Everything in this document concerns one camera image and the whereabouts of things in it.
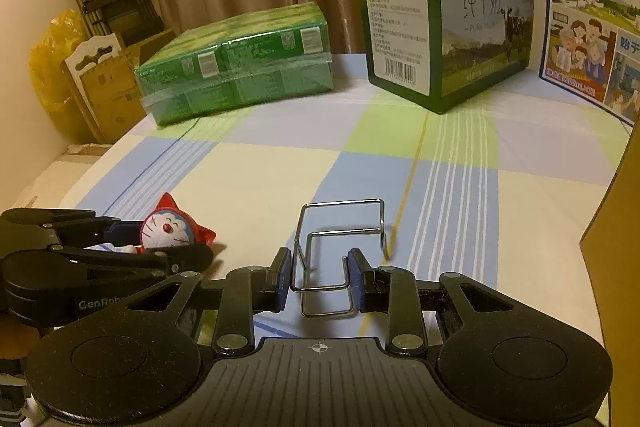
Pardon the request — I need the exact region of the flat cardboard sheet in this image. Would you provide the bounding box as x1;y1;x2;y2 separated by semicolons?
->
65;142;114;158

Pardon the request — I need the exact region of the plaid bed sheet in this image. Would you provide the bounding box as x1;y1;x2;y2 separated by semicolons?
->
0;52;632;343

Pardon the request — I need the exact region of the blue milk carton box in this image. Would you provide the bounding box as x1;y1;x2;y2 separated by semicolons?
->
539;0;640;128

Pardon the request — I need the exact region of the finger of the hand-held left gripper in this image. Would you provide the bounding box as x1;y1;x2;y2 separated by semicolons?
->
0;208;147;254
46;243;214;279

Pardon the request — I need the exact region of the plain brown cardboard box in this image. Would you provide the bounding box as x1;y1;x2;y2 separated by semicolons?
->
120;29;177;68

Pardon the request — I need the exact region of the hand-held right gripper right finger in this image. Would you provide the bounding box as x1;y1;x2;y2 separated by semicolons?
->
346;248;537;356

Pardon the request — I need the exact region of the green and white milk box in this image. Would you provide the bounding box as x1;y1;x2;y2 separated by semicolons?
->
349;0;535;114

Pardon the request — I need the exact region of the yellow plastic bag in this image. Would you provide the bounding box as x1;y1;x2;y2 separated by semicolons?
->
29;9;96;140

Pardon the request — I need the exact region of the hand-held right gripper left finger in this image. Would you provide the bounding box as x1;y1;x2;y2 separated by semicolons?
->
129;248;293;356

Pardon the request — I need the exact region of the metal wire rack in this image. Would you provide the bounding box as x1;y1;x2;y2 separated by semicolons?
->
290;198;390;317

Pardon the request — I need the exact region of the green shrink-wrapped drink pack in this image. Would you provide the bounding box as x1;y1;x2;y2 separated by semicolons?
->
134;2;335;128

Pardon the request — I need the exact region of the red and white cat figurine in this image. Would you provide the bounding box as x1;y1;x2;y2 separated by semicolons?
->
122;192;217;255

